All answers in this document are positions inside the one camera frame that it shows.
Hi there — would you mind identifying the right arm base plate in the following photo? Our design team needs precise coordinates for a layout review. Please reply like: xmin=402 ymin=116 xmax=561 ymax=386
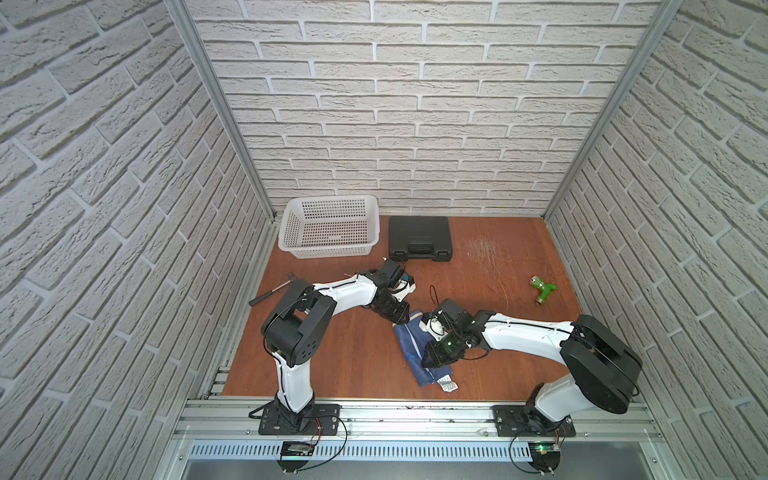
xmin=491 ymin=405 xmax=576 ymax=438

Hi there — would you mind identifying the left controller box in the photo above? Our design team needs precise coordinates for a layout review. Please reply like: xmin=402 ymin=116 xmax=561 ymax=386
xmin=277 ymin=441 xmax=314 ymax=474

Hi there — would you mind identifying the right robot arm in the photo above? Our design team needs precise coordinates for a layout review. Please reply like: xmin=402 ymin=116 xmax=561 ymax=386
xmin=420 ymin=307 xmax=642 ymax=435

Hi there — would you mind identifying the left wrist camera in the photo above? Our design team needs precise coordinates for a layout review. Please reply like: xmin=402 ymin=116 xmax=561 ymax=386
xmin=391 ymin=273 xmax=416 ymax=301

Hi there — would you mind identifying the green toy drill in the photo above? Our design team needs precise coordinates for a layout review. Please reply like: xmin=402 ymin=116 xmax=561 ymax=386
xmin=530 ymin=276 xmax=558 ymax=305

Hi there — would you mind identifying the blue plaid pillowcase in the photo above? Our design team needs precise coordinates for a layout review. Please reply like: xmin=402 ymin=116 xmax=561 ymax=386
xmin=394 ymin=310 xmax=452 ymax=387

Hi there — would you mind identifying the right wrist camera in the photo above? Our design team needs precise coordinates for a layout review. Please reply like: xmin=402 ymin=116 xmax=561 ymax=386
xmin=419 ymin=299 xmax=475 ymax=340

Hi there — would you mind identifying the white care label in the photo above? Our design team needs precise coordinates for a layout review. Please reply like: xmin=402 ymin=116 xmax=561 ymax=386
xmin=436 ymin=375 xmax=458 ymax=393

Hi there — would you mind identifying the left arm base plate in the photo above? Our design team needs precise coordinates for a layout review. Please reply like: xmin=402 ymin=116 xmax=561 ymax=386
xmin=249 ymin=400 xmax=341 ymax=436

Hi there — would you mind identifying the steel claw hammer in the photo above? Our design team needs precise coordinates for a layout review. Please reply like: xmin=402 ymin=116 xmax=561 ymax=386
xmin=248 ymin=273 xmax=297 ymax=307

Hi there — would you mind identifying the aluminium mounting rail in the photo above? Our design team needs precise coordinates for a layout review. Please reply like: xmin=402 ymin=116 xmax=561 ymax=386
xmin=172 ymin=396 xmax=664 ymax=442

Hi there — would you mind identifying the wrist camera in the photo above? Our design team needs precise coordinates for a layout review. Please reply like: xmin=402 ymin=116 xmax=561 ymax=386
xmin=419 ymin=299 xmax=475 ymax=340
xmin=391 ymin=273 xmax=416 ymax=301

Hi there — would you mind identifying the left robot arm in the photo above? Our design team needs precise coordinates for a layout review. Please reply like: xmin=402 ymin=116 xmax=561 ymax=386
xmin=259 ymin=259 xmax=416 ymax=435

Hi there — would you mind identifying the black plastic tool case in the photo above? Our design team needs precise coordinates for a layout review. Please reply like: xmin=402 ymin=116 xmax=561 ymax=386
xmin=388 ymin=216 xmax=453 ymax=262

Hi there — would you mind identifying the right controller box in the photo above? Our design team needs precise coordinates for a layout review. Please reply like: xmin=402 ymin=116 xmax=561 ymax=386
xmin=528 ymin=443 xmax=561 ymax=474

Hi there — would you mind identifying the controller box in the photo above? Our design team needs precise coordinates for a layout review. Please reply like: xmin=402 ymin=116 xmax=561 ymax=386
xmin=528 ymin=443 xmax=561 ymax=474
xmin=277 ymin=441 xmax=314 ymax=474

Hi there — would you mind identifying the white plastic basket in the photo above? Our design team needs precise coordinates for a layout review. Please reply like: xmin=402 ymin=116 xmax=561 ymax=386
xmin=278 ymin=195 xmax=380 ymax=259

